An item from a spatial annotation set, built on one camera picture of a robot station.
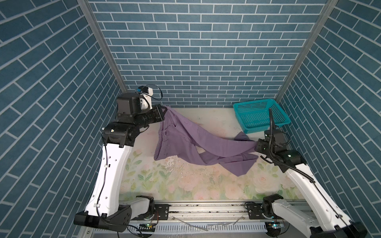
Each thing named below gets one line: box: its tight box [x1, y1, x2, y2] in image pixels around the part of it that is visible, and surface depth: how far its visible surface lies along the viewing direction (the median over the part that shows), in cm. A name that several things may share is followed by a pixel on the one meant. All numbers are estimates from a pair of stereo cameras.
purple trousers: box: [153, 106, 259, 178], surface depth 83 cm
